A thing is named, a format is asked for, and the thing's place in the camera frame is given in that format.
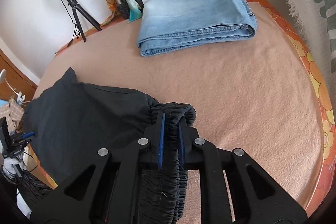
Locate black pants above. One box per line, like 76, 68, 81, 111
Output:
22, 69, 196, 223

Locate left striped sleeve forearm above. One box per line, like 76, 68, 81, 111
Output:
1, 165, 53, 223

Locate left gloved hand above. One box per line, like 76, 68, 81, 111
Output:
2, 157, 25, 181

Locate checked cloth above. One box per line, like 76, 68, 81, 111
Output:
0, 98, 24, 133

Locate white clip lamp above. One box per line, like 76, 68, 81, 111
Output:
0, 69, 26, 105

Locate orange floral bedsheet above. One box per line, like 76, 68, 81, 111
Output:
36, 0, 336, 217

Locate black mini tripod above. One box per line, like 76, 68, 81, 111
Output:
64, 0, 103, 43

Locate folded light blue jeans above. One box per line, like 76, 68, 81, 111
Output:
137, 0, 258, 57

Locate green white patterned cushion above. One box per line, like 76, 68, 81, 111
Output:
274, 0, 336, 75

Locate black ring light cable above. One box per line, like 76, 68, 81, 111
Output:
54, 0, 81, 55

